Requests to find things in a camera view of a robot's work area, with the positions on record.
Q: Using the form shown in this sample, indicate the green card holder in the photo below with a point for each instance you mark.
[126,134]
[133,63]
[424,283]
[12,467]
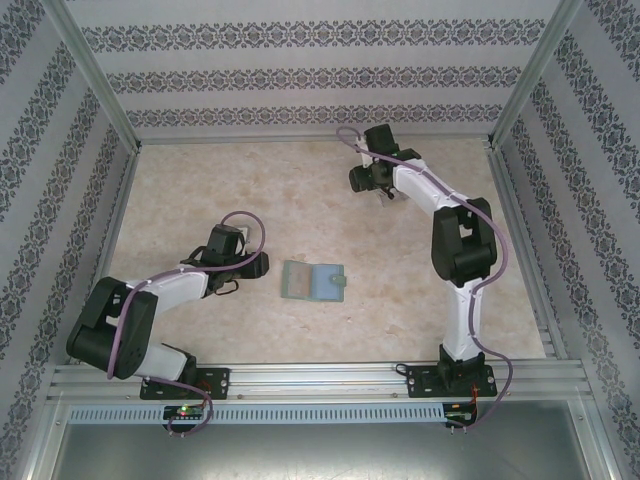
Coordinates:
[325,282]

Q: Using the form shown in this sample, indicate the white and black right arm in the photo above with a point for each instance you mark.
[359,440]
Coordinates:
[462,320]

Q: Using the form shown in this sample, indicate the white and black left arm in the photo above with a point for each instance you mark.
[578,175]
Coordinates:
[170,290]

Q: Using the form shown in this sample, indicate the grey metal panel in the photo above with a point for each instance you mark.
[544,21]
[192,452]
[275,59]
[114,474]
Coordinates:
[320,455]

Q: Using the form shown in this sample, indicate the aluminium frame back rail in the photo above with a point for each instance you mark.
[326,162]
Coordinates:
[300,141]

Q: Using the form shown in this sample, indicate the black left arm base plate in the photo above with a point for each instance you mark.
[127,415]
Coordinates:
[217,382]

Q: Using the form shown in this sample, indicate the aluminium frame side rail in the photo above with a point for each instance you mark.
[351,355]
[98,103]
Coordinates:
[120,215]

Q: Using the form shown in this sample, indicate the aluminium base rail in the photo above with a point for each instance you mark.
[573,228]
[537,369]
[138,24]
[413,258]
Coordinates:
[320,380]

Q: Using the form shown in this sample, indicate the aluminium frame post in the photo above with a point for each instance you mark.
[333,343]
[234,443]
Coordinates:
[44,442]
[97,75]
[603,442]
[532,75]

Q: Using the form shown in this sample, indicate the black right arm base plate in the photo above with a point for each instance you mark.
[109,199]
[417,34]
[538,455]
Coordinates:
[425,382]

